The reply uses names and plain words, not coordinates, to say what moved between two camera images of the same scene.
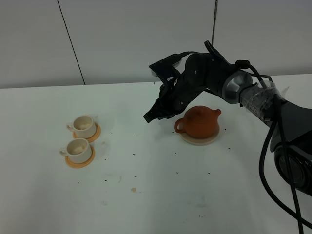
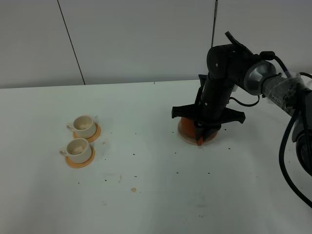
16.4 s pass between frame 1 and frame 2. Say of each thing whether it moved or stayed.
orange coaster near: stayed
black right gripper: moved
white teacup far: stayed
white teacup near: stayed
